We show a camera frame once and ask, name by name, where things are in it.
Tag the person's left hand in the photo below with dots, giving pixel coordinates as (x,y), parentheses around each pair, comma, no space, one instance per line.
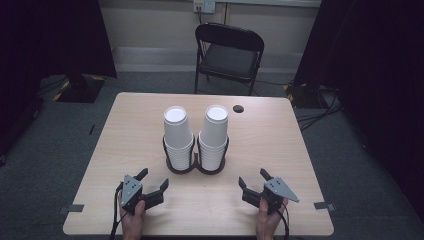
(133,223)

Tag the stack of white paper cups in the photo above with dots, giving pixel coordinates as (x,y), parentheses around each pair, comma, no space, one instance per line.
(213,140)
(178,140)

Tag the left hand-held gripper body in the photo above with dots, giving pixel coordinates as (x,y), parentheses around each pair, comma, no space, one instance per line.
(130,193)

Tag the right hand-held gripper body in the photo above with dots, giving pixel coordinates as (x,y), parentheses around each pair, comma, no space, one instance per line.
(275,193)

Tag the dark curtain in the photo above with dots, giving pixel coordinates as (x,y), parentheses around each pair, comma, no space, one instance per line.
(50,43)
(376,66)

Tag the grey tape strip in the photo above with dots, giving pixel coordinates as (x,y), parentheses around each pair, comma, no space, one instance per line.
(71,208)
(324,206)

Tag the person's right hand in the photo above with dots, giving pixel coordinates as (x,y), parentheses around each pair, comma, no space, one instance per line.
(266,223)

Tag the black table grommet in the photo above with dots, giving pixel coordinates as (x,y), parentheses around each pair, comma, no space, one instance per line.
(238,108)

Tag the dark double cup holder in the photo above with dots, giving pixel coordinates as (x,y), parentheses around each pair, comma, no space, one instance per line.
(196,165)

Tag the black stand base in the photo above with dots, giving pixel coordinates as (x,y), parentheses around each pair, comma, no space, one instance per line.
(80,90)
(305,96)

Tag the black folding chair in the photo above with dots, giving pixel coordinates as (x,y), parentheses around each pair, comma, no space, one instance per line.
(230,60)

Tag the white wall outlet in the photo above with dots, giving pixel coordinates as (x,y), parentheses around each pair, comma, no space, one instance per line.
(204,5)

